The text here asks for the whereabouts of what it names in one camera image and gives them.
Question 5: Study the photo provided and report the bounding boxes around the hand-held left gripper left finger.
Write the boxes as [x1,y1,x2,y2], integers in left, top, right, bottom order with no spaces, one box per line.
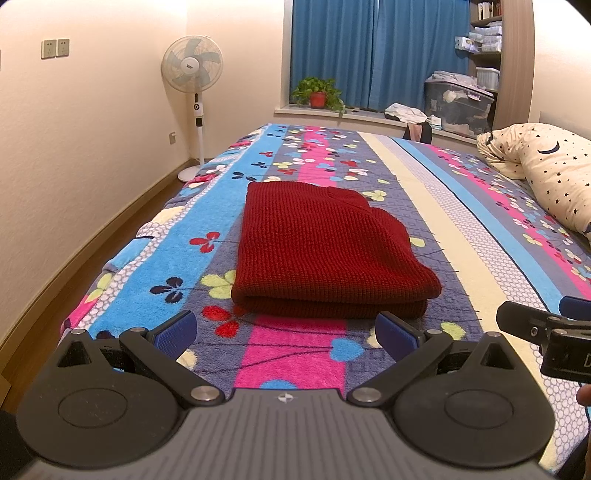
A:
[55,310,227,409]

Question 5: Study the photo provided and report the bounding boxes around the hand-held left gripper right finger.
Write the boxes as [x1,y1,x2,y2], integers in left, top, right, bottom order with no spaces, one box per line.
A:
[346,311,515,408]

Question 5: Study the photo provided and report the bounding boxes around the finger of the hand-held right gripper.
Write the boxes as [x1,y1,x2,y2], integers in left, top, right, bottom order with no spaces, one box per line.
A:
[558,296,591,321]
[496,301,561,344]

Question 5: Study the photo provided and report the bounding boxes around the red knitted sweater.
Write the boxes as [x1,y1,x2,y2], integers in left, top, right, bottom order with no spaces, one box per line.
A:
[231,181,443,319]

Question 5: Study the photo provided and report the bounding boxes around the pile of white clothes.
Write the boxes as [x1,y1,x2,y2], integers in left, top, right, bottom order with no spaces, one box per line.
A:
[385,102,428,123]

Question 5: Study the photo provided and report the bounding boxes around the floral striped blanket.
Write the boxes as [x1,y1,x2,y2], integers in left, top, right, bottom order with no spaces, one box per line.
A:
[60,122,591,472]

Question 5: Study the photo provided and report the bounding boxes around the star patterned cream pillow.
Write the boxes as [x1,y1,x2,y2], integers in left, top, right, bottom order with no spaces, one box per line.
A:
[475,122,591,238]

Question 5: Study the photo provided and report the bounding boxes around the dark and pink garment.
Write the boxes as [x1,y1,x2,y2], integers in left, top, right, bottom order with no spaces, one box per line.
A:
[403,122,433,144]

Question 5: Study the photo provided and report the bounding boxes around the white windowsill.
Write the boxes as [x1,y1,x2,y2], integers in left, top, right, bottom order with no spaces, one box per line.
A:
[274,104,481,139]

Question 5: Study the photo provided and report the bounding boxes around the clear plastic storage box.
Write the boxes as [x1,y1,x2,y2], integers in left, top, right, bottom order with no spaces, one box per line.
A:
[424,76,495,137]

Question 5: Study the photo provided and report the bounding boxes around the white storage basket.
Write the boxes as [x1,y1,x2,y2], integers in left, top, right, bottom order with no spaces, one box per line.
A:
[475,67,501,92]

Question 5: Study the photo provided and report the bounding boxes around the potted green plant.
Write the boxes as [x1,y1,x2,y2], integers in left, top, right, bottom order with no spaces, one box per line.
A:
[291,77,347,116]

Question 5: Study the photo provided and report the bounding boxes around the wooden bookshelf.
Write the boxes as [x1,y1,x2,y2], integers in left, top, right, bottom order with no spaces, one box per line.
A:
[455,0,536,130]

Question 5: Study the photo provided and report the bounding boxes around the white standing fan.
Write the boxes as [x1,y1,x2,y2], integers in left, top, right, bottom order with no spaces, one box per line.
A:
[161,34,225,182]

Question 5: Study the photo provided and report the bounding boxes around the stack of tissue packs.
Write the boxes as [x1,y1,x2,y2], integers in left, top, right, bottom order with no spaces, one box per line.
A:
[455,21,503,54]

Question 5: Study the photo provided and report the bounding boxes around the blue curtain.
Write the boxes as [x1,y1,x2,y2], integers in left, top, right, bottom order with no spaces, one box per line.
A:
[290,0,472,112]

